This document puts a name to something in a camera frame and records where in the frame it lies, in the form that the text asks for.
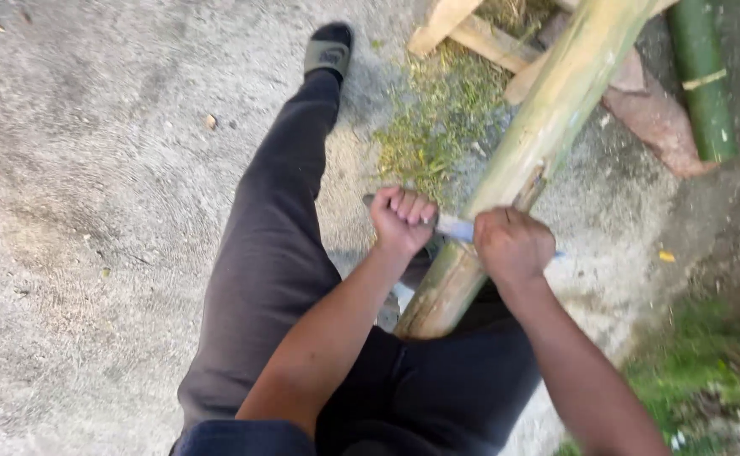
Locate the dark green bamboo pole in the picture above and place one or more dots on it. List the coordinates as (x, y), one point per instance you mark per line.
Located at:
(702, 76)

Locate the drawknife with steel blade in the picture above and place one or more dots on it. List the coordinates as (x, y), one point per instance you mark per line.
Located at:
(455, 228)

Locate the patch of green grass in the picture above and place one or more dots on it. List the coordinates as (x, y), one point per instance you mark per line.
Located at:
(705, 373)

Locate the pile of green bamboo shavings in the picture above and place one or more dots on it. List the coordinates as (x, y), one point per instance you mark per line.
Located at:
(439, 120)

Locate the brown log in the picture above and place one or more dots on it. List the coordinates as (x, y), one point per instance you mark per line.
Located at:
(651, 111)

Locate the wooden sawhorse frame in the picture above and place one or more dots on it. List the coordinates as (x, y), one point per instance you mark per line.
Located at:
(480, 41)

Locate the person's dark blue shirt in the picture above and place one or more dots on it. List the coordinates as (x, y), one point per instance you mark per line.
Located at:
(243, 438)

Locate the person's right hand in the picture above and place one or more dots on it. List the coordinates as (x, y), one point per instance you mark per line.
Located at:
(512, 247)

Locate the grey slide sandal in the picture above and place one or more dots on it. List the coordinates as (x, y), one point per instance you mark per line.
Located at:
(328, 50)

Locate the person's black trousers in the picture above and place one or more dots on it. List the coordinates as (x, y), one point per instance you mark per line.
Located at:
(294, 266)

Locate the scraped pale bamboo pole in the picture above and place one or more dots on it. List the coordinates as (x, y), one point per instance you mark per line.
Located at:
(534, 145)

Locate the person's left hand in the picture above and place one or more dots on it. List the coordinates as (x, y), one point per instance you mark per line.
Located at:
(398, 225)

